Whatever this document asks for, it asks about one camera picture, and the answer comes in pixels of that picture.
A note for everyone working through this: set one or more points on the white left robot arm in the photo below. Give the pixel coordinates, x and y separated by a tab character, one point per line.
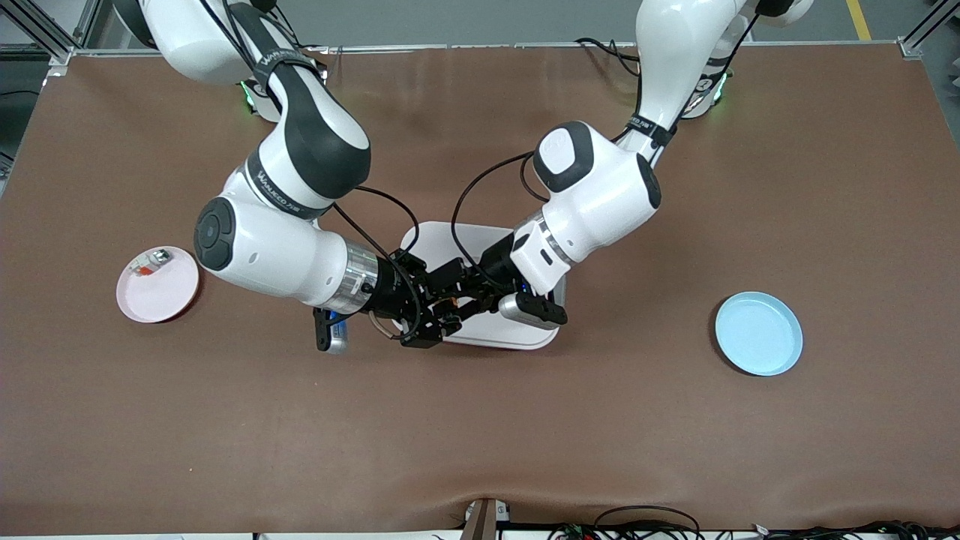
600	195

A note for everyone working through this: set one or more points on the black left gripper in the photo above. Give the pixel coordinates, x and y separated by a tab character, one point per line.
496	267

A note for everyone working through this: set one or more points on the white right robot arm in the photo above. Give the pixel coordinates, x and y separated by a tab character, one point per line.
277	255

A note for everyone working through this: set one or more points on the light blue round plate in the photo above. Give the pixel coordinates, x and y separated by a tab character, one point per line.
757	334

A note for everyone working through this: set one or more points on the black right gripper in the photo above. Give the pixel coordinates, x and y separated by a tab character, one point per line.
391	292

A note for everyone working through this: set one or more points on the pink round plate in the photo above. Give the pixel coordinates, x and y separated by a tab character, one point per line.
161	296

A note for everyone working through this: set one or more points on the aluminium frame post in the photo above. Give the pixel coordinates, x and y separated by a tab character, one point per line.
926	30
37	30

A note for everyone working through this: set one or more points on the orange capped black switch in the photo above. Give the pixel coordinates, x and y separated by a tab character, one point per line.
448	301

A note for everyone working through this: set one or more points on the white switch with silver cap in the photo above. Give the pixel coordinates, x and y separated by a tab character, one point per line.
154	259

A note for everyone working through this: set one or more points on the white lidded storage box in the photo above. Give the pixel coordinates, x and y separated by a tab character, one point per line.
487	236

